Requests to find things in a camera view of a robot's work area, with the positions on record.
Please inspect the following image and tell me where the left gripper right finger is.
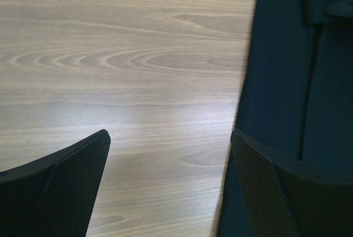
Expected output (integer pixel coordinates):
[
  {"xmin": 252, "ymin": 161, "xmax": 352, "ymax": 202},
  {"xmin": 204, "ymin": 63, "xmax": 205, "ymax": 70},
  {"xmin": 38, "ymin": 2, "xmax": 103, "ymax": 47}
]
[{"xmin": 231, "ymin": 129, "xmax": 352, "ymax": 236}]

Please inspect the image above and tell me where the black t shirt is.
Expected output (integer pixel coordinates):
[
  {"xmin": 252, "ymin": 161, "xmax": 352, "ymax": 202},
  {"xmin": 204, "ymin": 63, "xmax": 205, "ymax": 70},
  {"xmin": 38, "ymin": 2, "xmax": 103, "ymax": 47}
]
[{"xmin": 217, "ymin": 0, "xmax": 352, "ymax": 236}]

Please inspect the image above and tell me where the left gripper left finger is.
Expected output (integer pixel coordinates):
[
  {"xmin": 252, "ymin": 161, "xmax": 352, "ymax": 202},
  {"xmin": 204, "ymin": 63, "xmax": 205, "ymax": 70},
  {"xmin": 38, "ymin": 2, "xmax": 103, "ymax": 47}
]
[{"xmin": 1, "ymin": 130, "xmax": 111, "ymax": 236}]

